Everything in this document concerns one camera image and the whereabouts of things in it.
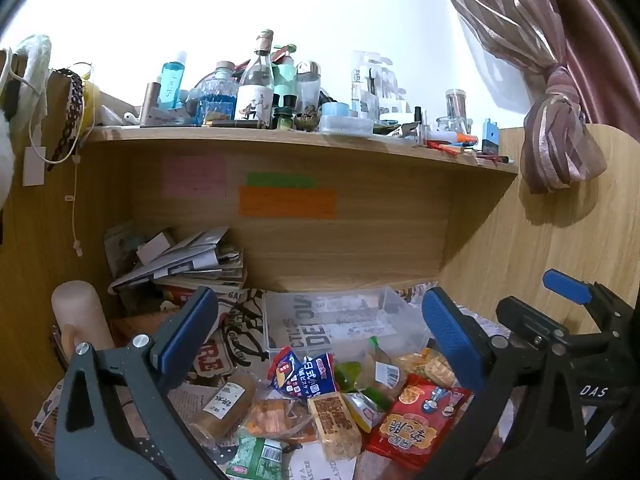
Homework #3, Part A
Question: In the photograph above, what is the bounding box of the clear acrylic organiser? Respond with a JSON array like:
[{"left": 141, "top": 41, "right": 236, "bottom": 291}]
[{"left": 350, "top": 51, "right": 408, "bottom": 116}]

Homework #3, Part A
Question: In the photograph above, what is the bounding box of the blue plastic case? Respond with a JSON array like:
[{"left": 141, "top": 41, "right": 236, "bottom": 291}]
[{"left": 481, "top": 119, "right": 501, "bottom": 156}]

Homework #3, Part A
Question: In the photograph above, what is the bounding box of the orange sticky note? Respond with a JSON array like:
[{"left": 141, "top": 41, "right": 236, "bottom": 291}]
[{"left": 238, "top": 186, "right": 337, "bottom": 220}]

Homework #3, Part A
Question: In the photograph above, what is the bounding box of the green snack packet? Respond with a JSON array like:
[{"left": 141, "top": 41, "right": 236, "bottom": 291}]
[{"left": 225, "top": 437, "right": 291, "bottom": 478}]

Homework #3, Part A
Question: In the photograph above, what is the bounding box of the blue red snack packet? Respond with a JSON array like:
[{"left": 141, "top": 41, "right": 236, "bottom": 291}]
[{"left": 269, "top": 346, "right": 337, "bottom": 401}]

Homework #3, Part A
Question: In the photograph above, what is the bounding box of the mauve striped curtain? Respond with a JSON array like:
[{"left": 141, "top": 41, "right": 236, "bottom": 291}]
[{"left": 430, "top": 0, "right": 640, "bottom": 196}]

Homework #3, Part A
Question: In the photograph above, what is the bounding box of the white fluffy towel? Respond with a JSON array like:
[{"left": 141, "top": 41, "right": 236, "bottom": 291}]
[{"left": 10, "top": 34, "right": 53, "bottom": 111}]

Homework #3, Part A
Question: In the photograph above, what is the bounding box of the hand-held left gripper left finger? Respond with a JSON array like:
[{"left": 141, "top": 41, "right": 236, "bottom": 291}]
[{"left": 54, "top": 286, "right": 236, "bottom": 480}]

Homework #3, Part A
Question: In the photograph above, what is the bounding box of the yellow white snack packet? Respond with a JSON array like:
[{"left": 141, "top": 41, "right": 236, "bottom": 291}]
[{"left": 345, "top": 392, "right": 386, "bottom": 433}]

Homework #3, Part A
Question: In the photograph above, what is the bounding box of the brown biscuit bar packet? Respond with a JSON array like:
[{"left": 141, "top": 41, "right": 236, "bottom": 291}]
[{"left": 307, "top": 391, "right": 363, "bottom": 462}]

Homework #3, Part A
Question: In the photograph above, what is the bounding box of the small dark green bottle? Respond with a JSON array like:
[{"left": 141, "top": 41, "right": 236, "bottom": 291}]
[{"left": 272, "top": 94, "right": 296, "bottom": 131}]

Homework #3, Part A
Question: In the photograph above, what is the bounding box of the green jelly packet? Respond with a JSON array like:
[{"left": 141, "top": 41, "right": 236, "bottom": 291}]
[{"left": 334, "top": 360, "right": 396, "bottom": 411}]

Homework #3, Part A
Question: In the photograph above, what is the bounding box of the light blue plastic box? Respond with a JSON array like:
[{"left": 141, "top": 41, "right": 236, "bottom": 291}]
[{"left": 319, "top": 101, "right": 375, "bottom": 135}]

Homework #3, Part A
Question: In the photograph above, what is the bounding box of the blue liquid spray bottle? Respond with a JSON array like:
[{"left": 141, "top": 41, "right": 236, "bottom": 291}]
[{"left": 161, "top": 51, "right": 188, "bottom": 111}]

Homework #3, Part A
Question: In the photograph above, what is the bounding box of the blue glass bottle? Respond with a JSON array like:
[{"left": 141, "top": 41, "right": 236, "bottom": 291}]
[{"left": 197, "top": 61, "right": 238, "bottom": 127}]

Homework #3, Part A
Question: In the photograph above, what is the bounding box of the glass jar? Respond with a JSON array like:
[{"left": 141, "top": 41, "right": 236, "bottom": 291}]
[{"left": 445, "top": 89, "right": 468, "bottom": 126}]

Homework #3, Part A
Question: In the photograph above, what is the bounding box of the green sticky note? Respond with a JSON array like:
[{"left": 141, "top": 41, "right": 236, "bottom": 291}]
[{"left": 246, "top": 172, "right": 317, "bottom": 190}]

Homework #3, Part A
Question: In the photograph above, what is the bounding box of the bread packet white label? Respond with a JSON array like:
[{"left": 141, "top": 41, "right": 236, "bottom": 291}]
[{"left": 190, "top": 372, "right": 258, "bottom": 443}]

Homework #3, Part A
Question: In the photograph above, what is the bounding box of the clear zip bag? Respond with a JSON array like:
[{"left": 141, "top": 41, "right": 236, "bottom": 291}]
[{"left": 362, "top": 337, "right": 408, "bottom": 401}]

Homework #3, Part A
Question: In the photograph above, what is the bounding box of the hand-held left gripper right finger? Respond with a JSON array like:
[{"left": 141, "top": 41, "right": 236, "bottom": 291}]
[{"left": 421, "top": 286, "right": 587, "bottom": 480}]

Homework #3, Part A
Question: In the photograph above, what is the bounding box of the clear wine bottle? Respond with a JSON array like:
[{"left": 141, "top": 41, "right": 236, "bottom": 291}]
[{"left": 235, "top": 30, "right": 276, "bottom": 122}]

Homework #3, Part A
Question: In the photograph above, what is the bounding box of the white charger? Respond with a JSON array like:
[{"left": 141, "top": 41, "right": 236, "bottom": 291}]
[{"left": 22, "top": 146, "right": 47, "bottom": 187}]

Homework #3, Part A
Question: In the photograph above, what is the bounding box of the stack of books and papers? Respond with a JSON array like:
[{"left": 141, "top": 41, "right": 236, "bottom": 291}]
[{"left": 104, "top": 225, "right": 248, "bottom": 306}]

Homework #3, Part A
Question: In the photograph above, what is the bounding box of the clear plastic container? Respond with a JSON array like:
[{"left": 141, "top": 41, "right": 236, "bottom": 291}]
[{"left": 261, "top": 286, "right": 431, "bottom": 361}]

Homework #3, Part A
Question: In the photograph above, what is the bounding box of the pink sticky note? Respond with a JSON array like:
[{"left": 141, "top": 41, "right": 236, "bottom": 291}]
[{"left": 161, "top": 156, "right": 227, "bottom": 198}]

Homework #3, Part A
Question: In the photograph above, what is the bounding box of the cream plastic cylinder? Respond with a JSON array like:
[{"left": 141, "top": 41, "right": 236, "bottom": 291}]
[{"left": 51, "top": 280, "right": 115, "bottom": 361}]

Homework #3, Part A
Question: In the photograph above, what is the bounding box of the yellow plastic bag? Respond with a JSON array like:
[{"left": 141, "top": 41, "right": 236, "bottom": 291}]
[{"left": 82, "top": 77, "right": 101, "bottom": 128}]

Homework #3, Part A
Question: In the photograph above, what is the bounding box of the mint green bottle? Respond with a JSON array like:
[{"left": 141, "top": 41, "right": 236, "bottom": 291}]
[{"left": 272, "top": 45, "right": 297, "bottom": 98}]

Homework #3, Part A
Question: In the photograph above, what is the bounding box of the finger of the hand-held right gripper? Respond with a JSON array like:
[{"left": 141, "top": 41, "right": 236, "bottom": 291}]
[
  {"left": 495, "top": 296, "right": 602, "bottom": 357},
  {"left": 542, "top": 269, "right": 627, "bottom": 334}
]

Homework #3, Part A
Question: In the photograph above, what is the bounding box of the dark braided strap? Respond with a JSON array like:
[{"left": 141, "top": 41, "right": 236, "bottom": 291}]
[{"left": 47, "top": 67, "right": 86, "bottom": 171}]

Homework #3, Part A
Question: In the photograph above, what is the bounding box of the wooden desk hutch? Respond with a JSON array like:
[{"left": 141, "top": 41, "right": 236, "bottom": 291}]
[{"left": 0, "top": 80, "right": 640, "bottom": 480}]

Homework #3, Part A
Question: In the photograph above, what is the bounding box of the orange cracker packet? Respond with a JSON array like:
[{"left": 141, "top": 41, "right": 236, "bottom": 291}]
[{"left": 237, "top": 397, "right": 321, "bottom": 443}]

